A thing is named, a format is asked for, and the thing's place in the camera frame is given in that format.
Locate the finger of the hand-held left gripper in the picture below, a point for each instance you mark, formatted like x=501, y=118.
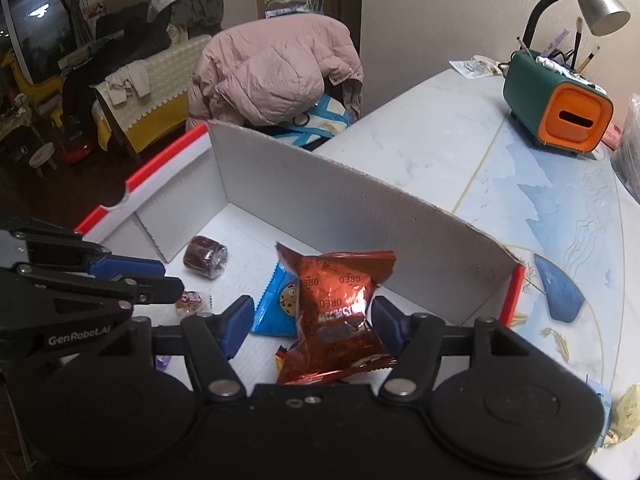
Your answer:
x=130, y=266
x=155, y=290

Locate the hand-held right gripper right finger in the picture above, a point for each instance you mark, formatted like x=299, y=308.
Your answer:
x=385, y=325

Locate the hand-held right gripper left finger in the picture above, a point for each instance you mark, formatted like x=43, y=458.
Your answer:
x=235, y=325

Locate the blue cookie packet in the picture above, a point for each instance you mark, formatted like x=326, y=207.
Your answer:
x=280, y=305

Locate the dark red snack packet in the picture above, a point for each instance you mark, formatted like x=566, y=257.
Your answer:
x=335, y=305

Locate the brown chocolate cake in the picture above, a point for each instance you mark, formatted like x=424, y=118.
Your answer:
x=205, y=257

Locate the red cardboard box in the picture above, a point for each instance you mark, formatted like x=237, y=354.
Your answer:
x=325, y=200

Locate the light blue snack packet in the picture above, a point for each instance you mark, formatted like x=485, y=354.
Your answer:
x=600, y=402

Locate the pale yellow snack packet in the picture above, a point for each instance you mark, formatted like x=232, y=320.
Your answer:
x=627, y=415

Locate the sofa with cream cover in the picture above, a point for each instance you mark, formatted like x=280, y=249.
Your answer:
x=155, y=90

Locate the blue white tote bag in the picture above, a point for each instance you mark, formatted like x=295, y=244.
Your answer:
x=320, y=120

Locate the pink padded jacket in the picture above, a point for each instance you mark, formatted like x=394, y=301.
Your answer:
x=270, y=70

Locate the pile of dark clothes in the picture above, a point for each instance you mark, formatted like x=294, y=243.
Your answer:
x=150, y=15

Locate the paper leaflet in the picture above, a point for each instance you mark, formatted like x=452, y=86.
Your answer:
x=475, y=66

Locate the green orange tissue box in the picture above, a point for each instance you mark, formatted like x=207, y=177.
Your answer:
x=535, y=90

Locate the pink folder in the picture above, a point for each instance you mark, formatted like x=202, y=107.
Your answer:
x=611, y=136

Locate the clear plastic bag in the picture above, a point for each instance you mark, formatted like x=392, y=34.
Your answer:
x=631, y=150

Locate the paint brush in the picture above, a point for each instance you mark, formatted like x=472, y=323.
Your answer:
x=591, y=59
x=577, y=42

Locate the grey desk lamp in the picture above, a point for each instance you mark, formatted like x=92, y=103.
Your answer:
x=597, y=2

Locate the wooden door frame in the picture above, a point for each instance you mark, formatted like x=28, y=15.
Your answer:
x=347, y=0

